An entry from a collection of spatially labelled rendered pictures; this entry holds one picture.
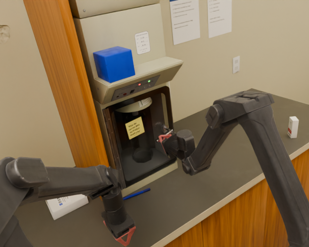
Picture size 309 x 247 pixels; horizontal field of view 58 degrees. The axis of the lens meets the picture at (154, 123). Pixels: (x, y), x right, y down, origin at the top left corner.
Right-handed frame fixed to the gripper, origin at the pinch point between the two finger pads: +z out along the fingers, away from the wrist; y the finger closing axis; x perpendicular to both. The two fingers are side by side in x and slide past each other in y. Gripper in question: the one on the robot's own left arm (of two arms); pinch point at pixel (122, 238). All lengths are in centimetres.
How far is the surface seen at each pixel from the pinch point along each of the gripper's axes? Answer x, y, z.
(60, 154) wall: -1, 76, 7
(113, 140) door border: -15.8, 32.1, -14.5
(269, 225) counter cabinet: -86, 6, 62
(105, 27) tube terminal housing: -23, 33, -57
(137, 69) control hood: -29, 27, -41
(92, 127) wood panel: -7.0, 24.4, -27.6
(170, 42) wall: -81, 76, -34
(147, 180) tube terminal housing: -28.7, 33.1, 13.6
